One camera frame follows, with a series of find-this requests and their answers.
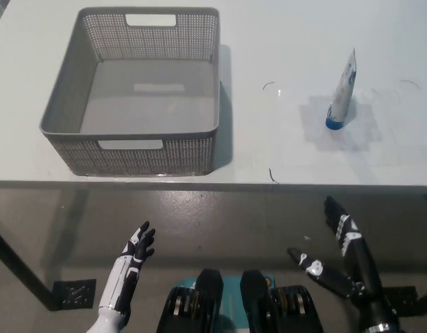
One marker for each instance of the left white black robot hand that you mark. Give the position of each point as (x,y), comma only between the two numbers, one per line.
(125,274)

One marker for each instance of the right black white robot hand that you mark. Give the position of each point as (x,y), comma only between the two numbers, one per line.
(364,274)

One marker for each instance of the white blue shampoo tube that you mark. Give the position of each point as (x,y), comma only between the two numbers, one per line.
(342,100)

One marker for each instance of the black table foot plate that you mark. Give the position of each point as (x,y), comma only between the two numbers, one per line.
(404,296)
(76,295)

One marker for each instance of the black metal table leg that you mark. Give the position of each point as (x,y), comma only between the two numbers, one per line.
(23,267)

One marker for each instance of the black robot legs with teal base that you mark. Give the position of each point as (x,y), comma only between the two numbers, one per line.
(255,305)

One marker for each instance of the grey perforated plastic basket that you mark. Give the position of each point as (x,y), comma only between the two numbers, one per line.
(147,104)

